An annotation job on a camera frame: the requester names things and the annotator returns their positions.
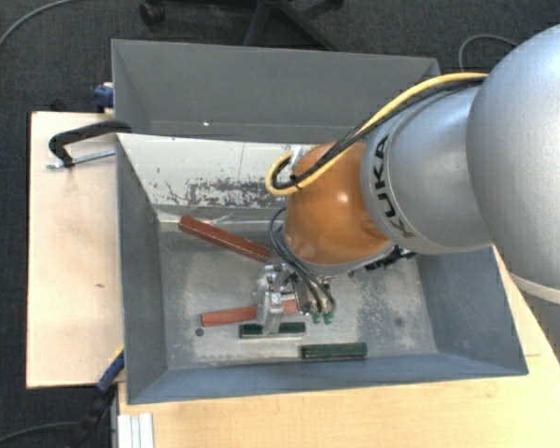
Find dark green flat block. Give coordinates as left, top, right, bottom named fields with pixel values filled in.
left=300, top=342, right=370, bottom=361
left=238, top=321, right=307, bottom=341

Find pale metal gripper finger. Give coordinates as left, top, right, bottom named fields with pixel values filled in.
left=263, top=293, right=287, bottom=336
left=253, top=286, right=270, bottom=324

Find grey metal bin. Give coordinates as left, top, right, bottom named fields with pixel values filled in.
left=110, top=38, right=530, bottom=406

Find pale wood board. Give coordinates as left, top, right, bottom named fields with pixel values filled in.
left=25, top=110, right=126, bottom=389

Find red-brown flat block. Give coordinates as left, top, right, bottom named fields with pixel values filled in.
left=177, top=215, right=273, bottom=264
left=200, top=298, right=301, bottom=329

